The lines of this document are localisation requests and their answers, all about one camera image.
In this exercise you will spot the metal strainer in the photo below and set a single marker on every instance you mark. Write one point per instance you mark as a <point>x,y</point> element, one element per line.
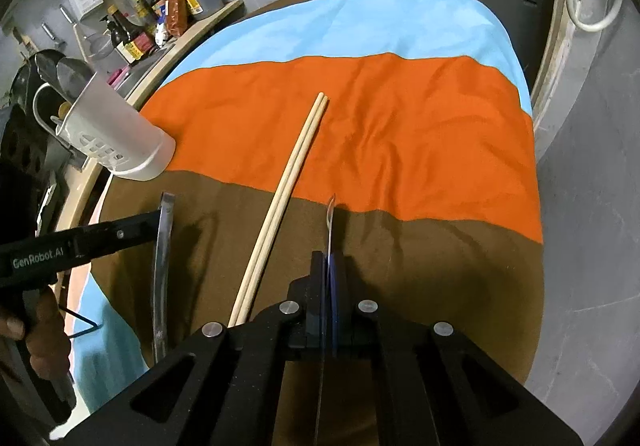
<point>102,47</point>

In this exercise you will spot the blue white packet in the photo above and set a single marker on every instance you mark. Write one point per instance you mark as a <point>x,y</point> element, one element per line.
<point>161,28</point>

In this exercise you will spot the white plastic utensil holder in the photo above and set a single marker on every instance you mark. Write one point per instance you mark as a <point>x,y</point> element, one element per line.
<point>120,125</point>

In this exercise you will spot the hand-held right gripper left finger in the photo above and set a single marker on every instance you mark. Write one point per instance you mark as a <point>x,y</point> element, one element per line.
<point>319,286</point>

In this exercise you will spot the large dark sauce bottle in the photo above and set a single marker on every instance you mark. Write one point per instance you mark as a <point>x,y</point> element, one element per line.
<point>127,38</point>

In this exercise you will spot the metal fork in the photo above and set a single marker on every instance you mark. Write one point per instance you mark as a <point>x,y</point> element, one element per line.
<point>329,226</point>
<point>161,286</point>

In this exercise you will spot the person's left hand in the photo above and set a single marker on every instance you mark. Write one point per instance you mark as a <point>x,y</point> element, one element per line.
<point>47,336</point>

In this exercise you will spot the striped tablecloth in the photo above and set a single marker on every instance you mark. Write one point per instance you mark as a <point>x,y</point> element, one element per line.
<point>400,125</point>

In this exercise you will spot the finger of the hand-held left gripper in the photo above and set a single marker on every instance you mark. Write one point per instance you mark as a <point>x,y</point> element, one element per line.
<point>130,233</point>

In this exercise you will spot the red snack packet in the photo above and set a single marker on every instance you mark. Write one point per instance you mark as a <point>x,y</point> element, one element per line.
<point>176,10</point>

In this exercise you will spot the dark perforated object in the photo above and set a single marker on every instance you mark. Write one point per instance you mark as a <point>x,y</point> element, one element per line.
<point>25,145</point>

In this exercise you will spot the wooden door frame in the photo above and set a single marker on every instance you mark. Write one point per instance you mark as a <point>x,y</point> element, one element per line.
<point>550,25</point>

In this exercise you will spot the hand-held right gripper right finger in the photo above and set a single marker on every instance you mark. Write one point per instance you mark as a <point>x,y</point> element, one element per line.
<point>340,296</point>

